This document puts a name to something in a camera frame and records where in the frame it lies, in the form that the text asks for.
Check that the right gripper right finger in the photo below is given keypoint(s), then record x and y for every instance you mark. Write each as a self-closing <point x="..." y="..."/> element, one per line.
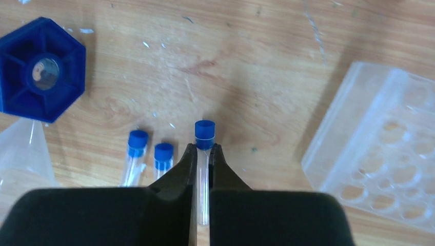
<point x="240" y="215"/>

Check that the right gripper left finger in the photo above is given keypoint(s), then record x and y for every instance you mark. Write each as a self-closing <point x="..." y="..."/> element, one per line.
<point x="158" y="214"/>

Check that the blue capped vial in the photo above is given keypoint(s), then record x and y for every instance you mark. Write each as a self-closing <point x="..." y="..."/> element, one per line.
<point x="204" y="141"/>
<point x="134" y="162"/>
<point x="163" y="159"/>

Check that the clear plastic funnel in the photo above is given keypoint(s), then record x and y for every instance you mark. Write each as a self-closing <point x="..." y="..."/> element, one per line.
<point x="25" y="162"/>

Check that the clear well plate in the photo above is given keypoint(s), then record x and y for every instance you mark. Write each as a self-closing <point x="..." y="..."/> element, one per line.
<point x="374" y="149"/>

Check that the blue capped glass rod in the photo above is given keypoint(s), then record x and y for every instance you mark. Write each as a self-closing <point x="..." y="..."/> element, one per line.
<point x="42" y="71"/>

